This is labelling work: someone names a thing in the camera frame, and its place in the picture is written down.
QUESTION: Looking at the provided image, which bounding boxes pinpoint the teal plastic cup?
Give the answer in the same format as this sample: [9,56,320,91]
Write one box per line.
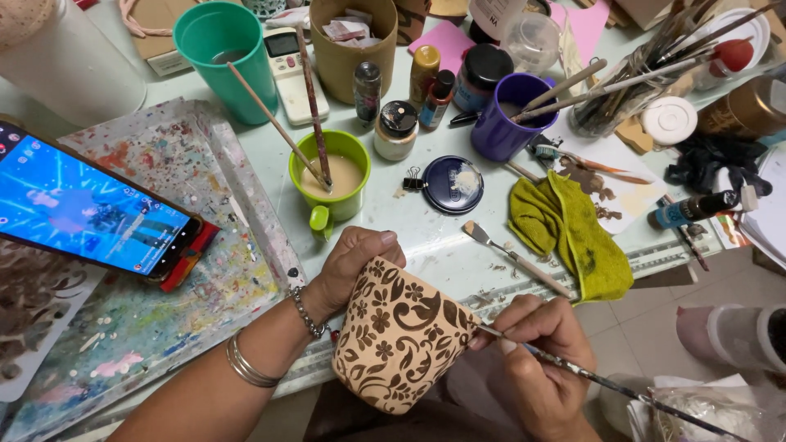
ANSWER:
[172,1,280,126]

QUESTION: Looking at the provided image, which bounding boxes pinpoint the gold paint bottle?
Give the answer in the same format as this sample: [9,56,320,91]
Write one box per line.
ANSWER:
[409,44,442,113]

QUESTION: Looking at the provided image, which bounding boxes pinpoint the long grey-handled brush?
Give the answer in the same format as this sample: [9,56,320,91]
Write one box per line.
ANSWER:
[510,56,701,125]

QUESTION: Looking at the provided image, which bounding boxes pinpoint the brown pen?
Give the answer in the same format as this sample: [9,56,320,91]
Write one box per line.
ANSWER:
[658,195,711,273]

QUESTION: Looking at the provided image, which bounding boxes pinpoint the metal palette knife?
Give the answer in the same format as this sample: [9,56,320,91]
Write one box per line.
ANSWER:
[461,220,576,301]

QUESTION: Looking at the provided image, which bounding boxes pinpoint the white tub with red object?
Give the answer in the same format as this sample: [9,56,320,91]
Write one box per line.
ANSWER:
[693,7,772,82]

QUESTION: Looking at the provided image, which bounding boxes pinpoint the paint-splattered white tray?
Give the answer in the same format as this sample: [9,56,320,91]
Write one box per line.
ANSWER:
[0,97,308,442]

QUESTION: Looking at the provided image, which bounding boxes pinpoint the glass jar of brushes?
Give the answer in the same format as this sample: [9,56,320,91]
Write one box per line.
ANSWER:
[567,0,782,140]

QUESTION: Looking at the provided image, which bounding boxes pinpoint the clear plastic bag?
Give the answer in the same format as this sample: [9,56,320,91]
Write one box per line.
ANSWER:
[626,373,786,442]

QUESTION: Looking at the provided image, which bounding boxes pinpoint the black smartphone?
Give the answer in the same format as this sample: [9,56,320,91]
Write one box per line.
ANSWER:
[0,119,204,284]

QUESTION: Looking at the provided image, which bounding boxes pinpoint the small brown bottle black cap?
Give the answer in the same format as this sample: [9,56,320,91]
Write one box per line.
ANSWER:
[418,69,457,131]

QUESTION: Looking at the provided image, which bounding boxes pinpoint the stack of papers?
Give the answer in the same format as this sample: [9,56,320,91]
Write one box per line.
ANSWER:
[739,142,786,272]

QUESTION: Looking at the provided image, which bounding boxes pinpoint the green cloth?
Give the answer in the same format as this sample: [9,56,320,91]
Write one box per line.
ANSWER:
[507,169,635,305]

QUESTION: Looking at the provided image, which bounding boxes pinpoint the black crumpled cloth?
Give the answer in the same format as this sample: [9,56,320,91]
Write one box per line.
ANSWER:
[664,134,774,198]

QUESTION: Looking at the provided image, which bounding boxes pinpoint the white jar black lid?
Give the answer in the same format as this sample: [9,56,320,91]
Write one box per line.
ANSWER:
[373,99,420,162]

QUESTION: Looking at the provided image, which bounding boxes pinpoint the silver bangles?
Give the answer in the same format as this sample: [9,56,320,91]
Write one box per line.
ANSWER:
[225,330,285,389]

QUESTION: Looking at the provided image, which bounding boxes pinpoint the large white container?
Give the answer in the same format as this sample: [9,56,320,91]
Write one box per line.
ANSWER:
[0,0,149,129]

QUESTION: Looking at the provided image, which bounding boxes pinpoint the pink and white containers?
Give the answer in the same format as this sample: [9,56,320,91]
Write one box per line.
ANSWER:
[675,303,786,377]

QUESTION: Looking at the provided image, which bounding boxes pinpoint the dark blue round tin lid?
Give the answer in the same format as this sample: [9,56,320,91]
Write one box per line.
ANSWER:
[421,155,486,216]

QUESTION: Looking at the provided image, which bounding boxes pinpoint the short wooden-handled brush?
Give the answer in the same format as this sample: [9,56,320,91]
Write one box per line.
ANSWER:
[521,58,609,114]

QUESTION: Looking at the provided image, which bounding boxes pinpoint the clear plastic cup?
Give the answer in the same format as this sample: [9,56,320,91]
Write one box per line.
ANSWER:
[500,10,563,77]

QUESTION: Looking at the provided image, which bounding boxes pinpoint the thin paint-stained paintbrush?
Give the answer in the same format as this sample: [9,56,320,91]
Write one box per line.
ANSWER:
[473,322,755,442]

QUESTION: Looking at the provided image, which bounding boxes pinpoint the brown cardboard tube container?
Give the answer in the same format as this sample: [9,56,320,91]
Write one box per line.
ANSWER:
[308,0,399,106]

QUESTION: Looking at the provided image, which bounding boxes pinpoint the paint-stained toothbrush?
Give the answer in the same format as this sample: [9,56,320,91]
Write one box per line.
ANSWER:
[528,144,655,186]

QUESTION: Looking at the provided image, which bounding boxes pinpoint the white round lid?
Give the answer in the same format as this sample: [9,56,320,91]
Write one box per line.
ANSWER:
[640,96,699,147]

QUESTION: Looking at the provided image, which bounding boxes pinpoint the white paper with brown paint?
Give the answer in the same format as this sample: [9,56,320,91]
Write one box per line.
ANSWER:
[539,110,669,237]

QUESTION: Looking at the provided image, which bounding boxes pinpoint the person's right hand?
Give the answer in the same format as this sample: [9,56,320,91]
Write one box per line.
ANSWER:
[469,293,604,442]

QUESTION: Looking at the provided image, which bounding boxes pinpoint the cardboard box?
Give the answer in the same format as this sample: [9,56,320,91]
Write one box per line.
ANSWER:
[118,0,206,78]

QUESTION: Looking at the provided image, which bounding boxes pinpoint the blue paint bottle black cap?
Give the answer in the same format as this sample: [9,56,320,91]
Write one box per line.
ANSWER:
[646,189,741,232]

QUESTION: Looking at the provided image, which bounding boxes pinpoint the beige floral painted clay pot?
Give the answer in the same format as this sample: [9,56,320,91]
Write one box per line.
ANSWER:
[332,257,483,416]

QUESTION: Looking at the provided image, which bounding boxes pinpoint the green mug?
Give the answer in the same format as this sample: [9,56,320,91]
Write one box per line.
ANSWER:
[288,129,373,241]

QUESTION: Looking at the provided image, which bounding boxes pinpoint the purple mug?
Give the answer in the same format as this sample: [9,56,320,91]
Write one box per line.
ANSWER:
[470,72,560,163]

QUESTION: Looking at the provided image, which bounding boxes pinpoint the blue-labelled jar black lid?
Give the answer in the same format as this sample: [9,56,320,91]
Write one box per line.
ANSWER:
[452,42,515,115]

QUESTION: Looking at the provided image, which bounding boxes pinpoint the light wooden paintbrush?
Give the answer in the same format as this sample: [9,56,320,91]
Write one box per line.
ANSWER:
[226,61,331,191]

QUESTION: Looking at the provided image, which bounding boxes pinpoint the white stencil sheet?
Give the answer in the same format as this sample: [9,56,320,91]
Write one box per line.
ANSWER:
[0,238,109,404]

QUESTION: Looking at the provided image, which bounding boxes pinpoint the person's left hand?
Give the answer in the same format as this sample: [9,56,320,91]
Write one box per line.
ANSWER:
[305,226,407,327]

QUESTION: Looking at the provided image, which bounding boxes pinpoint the crumpled paper scraps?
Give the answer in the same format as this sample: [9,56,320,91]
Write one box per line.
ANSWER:
[322,7,374,49]

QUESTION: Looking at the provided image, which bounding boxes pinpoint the white remote control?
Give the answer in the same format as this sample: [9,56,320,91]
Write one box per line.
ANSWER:
[262,26,331,127]

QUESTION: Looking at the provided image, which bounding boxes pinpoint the red phone stand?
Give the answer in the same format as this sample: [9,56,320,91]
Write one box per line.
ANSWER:
[158,221,221,293]

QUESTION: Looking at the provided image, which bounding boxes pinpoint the brown metallic can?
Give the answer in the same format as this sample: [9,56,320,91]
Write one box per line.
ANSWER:
[696,72,786,141]

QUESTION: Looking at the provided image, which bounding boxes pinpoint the dark glitter bottle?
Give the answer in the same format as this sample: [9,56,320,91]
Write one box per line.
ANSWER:
[352,61,383,128]

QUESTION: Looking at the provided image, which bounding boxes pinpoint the white bottle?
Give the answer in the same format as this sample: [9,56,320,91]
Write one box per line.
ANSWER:
[467,0,553,45]

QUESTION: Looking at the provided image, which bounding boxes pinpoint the silver beaded bracelet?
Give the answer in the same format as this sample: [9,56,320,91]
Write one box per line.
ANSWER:
[289,285,340,342]

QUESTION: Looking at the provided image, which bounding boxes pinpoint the dark reddish paintbrush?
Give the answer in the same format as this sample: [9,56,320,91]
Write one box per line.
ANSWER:
[295,26,334,187]

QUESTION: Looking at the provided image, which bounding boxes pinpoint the pink paper sheet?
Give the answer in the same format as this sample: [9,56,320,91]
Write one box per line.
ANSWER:
[408,20,478,76]
[562,0,612,70]

